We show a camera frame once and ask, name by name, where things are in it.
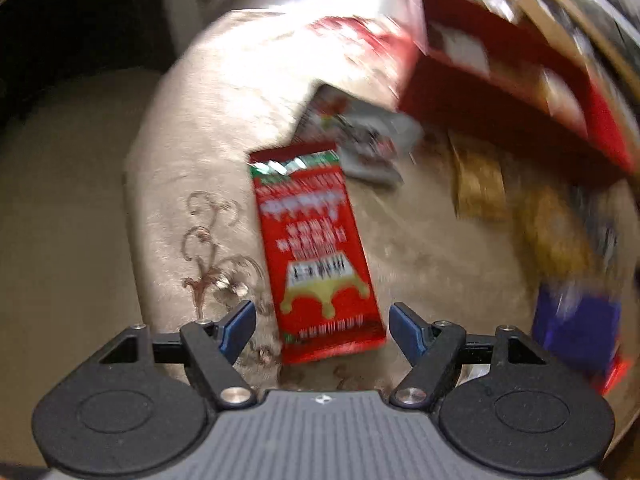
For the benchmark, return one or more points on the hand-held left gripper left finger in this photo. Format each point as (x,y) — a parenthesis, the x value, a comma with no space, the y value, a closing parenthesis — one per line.
(241,324)

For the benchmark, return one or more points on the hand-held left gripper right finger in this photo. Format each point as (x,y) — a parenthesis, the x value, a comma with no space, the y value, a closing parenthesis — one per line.
(404,325)

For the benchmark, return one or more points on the clear blue crunchy snack bag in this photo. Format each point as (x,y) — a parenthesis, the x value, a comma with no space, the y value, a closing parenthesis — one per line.
(575,330)

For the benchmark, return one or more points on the red box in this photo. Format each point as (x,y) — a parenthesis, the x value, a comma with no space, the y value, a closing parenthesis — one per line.
(475,105)

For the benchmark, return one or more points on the gold foil snack packet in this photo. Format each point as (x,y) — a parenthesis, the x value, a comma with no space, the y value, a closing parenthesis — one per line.
(477,185)

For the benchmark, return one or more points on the white grey snack packet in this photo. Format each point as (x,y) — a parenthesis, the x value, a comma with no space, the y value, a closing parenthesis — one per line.
(372,146)

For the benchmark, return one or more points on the white cabinet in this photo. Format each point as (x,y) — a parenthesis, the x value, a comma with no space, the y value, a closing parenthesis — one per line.
(182,5)

